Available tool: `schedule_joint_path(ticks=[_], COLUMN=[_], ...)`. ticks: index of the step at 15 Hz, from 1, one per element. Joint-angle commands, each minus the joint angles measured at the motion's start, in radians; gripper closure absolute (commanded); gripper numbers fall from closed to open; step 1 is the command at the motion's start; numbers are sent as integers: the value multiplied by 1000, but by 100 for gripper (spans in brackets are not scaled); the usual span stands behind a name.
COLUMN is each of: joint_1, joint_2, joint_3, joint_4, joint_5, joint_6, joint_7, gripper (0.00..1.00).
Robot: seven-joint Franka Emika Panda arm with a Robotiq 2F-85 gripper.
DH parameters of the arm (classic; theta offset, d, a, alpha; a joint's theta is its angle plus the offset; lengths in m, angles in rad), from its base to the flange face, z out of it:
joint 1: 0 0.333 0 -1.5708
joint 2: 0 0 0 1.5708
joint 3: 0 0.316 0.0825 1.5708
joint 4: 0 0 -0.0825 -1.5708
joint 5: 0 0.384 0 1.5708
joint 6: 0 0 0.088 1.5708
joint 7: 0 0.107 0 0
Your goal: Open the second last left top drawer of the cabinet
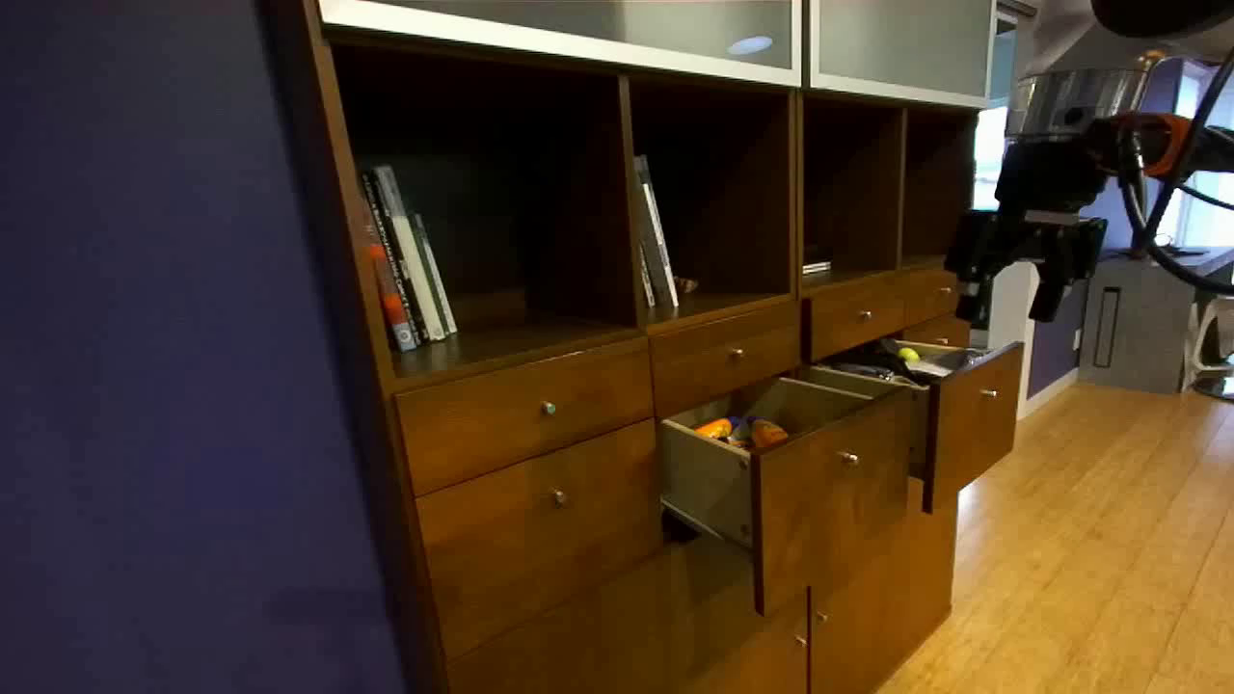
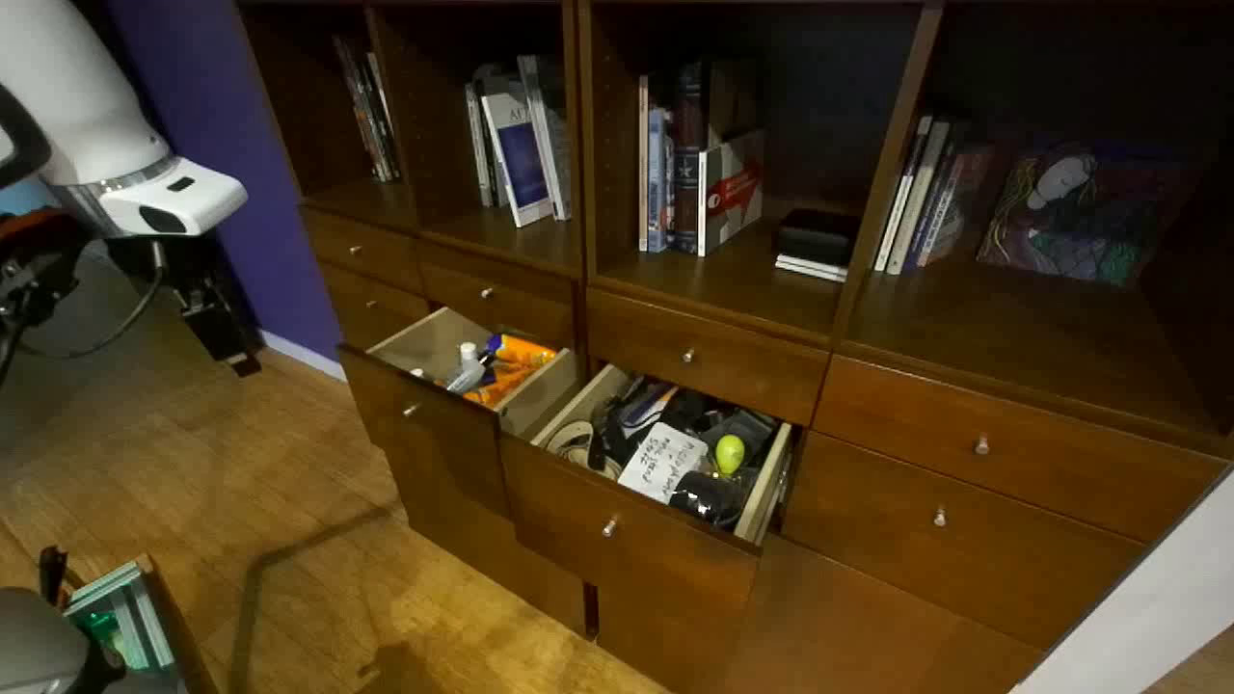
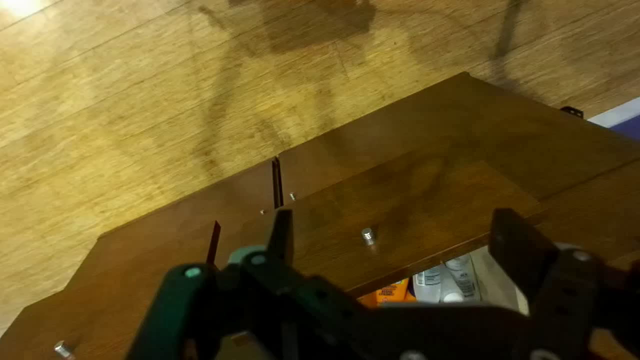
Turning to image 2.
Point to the brown wooden cabinet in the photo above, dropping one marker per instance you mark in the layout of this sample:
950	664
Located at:
625	107

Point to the closed right lower drawer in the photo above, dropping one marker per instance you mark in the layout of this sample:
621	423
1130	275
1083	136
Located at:
976	551

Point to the closed top left drawer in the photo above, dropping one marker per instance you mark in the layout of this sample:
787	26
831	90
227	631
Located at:
364	247

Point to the colourful picture book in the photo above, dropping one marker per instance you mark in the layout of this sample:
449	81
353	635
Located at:
1083	212

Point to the yellow green ball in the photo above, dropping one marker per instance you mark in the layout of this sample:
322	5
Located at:
729	458

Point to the red and white book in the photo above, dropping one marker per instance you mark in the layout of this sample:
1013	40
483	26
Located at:
733	185

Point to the green white box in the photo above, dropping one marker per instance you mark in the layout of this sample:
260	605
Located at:
121	614

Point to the closed right upper drawer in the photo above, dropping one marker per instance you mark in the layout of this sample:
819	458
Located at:
1106	477

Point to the wooden drawer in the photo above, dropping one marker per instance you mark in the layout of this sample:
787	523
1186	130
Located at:
414	366
687	558

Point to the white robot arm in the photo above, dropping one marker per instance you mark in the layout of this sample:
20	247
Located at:
74	120

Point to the leaning dark books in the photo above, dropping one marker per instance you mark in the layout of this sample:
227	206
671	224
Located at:
371	111

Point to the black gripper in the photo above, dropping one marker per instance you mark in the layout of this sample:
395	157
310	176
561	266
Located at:
210	299

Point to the closed drawer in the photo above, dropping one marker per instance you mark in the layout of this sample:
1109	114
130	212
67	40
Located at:
364	247
1106	477
976	551
713	356
503	293

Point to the clear spray bottle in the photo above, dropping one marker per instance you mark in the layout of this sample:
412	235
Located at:
475	364

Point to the white upright books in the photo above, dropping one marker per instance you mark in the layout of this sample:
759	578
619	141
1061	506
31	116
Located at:
912	189

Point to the white paper card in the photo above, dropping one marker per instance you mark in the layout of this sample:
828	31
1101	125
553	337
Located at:
662	461

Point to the black box stack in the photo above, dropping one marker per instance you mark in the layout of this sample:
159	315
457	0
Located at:
815	243

